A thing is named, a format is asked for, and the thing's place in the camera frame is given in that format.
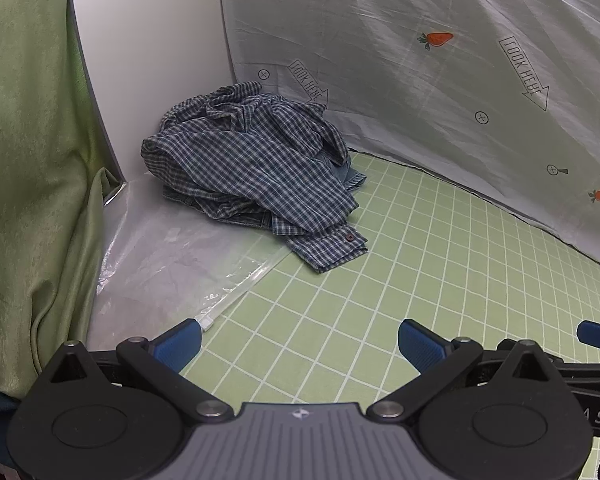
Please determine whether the clear plastic bag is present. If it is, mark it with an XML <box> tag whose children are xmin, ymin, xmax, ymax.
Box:
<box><xmin>87</xmin><ymin>180</ymin><xmax>291</xmax><ymax>351</ymax></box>

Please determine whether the blue plaid shirt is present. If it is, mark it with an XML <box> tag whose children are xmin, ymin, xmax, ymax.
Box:
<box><xmin>141</xmin><ymin>81</ymin><xmax>370</xmax><ymax>275</ymax></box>

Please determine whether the green curtain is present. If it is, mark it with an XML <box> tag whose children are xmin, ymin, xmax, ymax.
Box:
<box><xmin>0</xmin><ymin>0</ymin><xmax>126</xmax><ymax>401</ymax></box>

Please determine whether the grey carrot print sheet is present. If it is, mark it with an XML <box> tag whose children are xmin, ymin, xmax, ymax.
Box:
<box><xmin>215</xmin><ymin>0</ymin><xmax>600</xmax><ymax>273</ymax></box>

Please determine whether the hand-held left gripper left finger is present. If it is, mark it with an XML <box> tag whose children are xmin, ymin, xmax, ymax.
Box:
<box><xmin>47</xmin><ymin>319</ymin><xmax>235</xmax><ymax>422</ymax></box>

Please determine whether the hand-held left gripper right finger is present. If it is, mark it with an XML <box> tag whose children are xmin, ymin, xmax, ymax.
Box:
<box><xmin>366</xmin><ymin>319</ymin><xmax>565</xmax><ymax>423</ymax></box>

